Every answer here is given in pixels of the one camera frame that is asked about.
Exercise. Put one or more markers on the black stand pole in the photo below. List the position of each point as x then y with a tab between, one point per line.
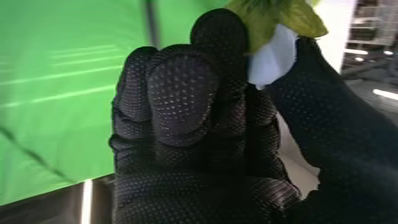
153	23

